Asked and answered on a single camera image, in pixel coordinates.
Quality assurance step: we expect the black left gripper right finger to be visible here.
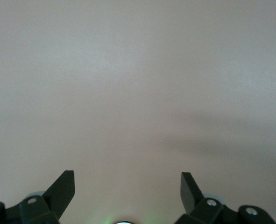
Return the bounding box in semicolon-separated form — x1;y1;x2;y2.
174;172;275;224

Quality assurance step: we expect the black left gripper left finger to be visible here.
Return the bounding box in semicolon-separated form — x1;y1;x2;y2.
0;170;76;224

